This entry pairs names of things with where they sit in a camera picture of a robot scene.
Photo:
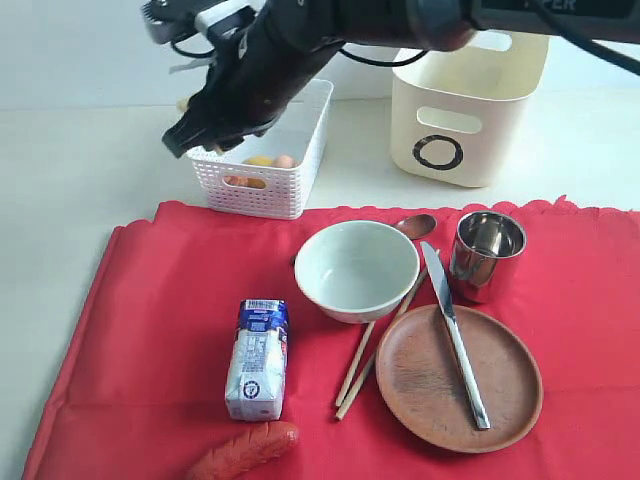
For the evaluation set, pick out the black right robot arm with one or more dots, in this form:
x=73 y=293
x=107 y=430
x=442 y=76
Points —
x=445 y=26

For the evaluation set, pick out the yellow cheese wedge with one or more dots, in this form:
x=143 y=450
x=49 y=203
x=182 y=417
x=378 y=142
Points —
x=183 y=105

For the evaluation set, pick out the wooden chopstick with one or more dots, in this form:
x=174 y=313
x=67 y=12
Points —
x=355 y=388
x=350 y=375

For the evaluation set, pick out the silver table knife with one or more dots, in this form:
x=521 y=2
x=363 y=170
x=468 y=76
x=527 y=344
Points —
x=442 y=291

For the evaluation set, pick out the upper wooden chopstick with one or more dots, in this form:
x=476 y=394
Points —
x=350 y=375

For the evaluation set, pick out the red sausage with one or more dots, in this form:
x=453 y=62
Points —
x=257 y=445

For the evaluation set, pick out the brown wooden spoon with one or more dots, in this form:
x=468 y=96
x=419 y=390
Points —
x=416 y=226

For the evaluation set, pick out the brown wooden plate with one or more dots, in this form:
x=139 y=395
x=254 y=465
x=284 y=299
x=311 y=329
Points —
x=419 y=380

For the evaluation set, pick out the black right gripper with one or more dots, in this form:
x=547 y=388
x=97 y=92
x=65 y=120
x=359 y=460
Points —
x=256 y=73

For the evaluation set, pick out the white woven plastic basket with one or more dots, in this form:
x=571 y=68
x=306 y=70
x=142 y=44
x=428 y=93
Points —
x=301 y=132

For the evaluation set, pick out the stainless steel cup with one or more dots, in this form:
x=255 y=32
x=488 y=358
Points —
x=486 y=250

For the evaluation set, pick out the cream plastic bin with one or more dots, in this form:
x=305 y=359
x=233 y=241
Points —
x=454 y=114

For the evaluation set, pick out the brown egg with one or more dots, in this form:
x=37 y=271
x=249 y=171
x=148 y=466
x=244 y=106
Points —
x=284 y=161

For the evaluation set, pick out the white ceramic bowl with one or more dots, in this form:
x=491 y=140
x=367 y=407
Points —
x=357 y=271

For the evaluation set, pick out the lower wooden chopstick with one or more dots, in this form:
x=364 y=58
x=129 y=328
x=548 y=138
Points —
x=355 y=388

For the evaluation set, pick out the red table cloth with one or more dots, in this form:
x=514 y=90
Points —
x=140 y=394

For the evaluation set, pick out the white blue milk carton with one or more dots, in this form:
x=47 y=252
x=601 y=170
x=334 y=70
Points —
x=256 y=378

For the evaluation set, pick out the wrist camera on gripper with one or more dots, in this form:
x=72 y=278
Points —
x=177 y=20

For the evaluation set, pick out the yellow lemon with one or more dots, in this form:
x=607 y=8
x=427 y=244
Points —
x=261 y=161

